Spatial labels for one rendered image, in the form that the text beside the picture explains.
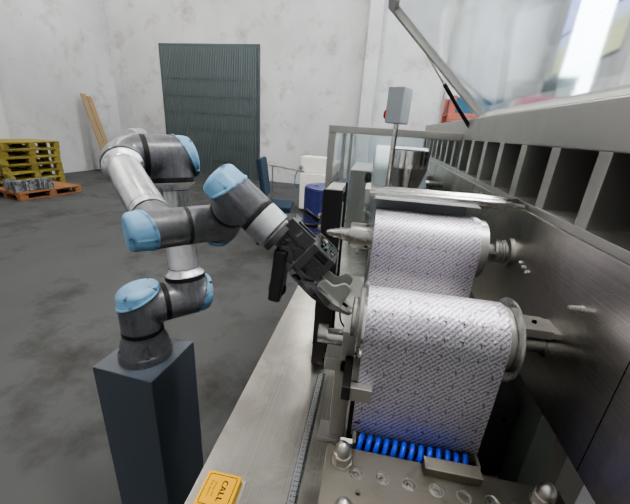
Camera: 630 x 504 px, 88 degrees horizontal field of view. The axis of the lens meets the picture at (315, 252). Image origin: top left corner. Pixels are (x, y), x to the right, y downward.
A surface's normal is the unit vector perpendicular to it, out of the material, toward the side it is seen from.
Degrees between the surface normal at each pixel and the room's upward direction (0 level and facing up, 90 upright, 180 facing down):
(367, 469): 0
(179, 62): 90
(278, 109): 90
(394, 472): 0
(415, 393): 90
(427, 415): 90
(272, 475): 0
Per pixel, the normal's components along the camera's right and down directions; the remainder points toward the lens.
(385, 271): -0.18, 0.36
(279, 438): 0.06, -0.94
